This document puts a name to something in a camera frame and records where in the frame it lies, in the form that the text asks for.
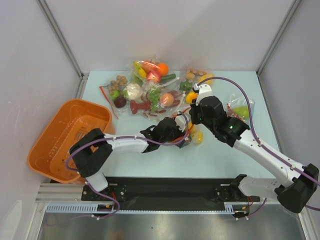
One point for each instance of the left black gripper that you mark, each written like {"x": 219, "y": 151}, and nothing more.
{"x": 181, "y": 144}

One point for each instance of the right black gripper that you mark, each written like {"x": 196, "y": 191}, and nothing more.
{"x": 195, "y": 115}

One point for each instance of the zip bag with yellow fruit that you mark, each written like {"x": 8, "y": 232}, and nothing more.
{"x": 191, "y": 127}

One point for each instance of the yellow fake pepper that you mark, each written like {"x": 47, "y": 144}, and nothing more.
{"x": 197, "y": 137}

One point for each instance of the zip bag with green pear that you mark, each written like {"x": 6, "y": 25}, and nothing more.
{"x": 237, "y": 107}

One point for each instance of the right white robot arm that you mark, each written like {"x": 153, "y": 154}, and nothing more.
{"x": 293, "y": 183}

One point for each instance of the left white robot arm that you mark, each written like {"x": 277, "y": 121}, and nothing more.
{"x": 91, "y": 152}

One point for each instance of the zip bag with yellow peppers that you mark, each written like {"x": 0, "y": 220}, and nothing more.
{"x": 191, "y": 75}

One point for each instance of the zip bag with lobster grapes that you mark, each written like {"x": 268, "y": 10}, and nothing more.
{"x": 153, "y": 102}

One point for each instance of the zip bag with orange top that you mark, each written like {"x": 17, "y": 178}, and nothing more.
{"x": 151, "y": 69}

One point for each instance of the zip bag with cauliflower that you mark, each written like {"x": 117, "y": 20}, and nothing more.
{"x": 122, "y": 91}

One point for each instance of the orange plastic basket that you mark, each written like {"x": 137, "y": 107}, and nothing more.
{"x": 73, "y": 121}

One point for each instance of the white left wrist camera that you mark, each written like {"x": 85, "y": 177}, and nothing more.
{"x": 181, "y": 122}

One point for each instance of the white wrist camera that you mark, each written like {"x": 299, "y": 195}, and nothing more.
{"x": 203, "y": 91}
{"x": 181, "y": 122}

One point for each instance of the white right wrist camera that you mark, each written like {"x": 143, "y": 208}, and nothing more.
{"x": 203, "y": 91}

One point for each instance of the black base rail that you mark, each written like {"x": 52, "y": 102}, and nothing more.
{"x": 154, "y": 189}

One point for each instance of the white cable duct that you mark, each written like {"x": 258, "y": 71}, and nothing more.
{"x": 100, "y": 210}

